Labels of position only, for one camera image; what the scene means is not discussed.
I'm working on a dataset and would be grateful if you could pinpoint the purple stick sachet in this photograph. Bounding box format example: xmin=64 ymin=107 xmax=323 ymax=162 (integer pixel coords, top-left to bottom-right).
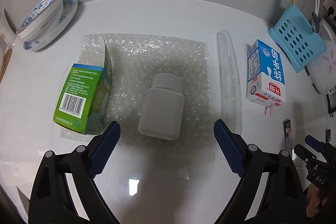
xmin=282 ymin=119 xmax=293 ymax=155

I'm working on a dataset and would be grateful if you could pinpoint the green white medicine box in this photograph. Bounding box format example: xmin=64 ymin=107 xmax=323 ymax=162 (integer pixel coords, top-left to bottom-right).
xmin=53 ymin=38 xmax=112 ymax=135

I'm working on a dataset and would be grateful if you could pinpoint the clear plastic tube wrapper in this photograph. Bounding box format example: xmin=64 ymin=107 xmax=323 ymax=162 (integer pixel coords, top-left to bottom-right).
xmin=217 ymin=30 xmax=242 ymax=134

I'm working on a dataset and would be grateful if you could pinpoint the white pill bottle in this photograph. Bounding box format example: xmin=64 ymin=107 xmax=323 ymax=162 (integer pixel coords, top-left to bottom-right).
xmin=138 ymin=73 xmax=185 ymax=140

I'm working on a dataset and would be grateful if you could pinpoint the blue white milk carton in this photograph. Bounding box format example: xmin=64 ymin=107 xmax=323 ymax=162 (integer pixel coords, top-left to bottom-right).
xmin=246 ymin=39 xmax=286 ymax=110

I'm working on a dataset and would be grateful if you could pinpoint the person's right hand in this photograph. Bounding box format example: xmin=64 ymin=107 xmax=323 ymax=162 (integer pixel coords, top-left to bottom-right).
xmin=306 ymin=184 xmax=331 ymax=218

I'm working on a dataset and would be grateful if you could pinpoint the white rice cooker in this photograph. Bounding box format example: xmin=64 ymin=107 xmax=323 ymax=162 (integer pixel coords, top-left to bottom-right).
xmin=306 ymin=18 xmax=336 ymax=95

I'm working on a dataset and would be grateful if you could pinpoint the bubble wrap sheet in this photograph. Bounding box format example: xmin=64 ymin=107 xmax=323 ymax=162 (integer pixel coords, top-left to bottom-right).
xmin=59 ymin=33 xmax=215 ymax=141

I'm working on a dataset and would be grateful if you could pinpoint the blue utensil holder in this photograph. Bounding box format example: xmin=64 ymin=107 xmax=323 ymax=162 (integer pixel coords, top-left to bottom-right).
xmin=268 ymin=3 xmax=326 ymax=73

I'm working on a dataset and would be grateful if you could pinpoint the metal spoon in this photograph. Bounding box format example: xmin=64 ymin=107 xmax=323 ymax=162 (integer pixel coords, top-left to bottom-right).
xmin=311 ymin=12 xmax=319 ymax=33

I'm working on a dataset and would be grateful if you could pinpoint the blue white porcelain bowl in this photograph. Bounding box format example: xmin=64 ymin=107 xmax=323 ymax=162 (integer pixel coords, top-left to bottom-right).
xmin=16 ymin=0 xmax=63 ymax=42

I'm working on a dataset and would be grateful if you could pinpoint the blue white porcelain plate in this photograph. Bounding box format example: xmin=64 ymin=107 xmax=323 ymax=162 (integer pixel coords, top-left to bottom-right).
xmin=23 ymin=0 xmax=79 ymax=52

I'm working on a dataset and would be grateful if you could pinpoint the right wall socket with plug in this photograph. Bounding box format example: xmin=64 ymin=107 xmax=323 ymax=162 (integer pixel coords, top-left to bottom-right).
xmin=323 ymin=0 xmax=335 ymax=18

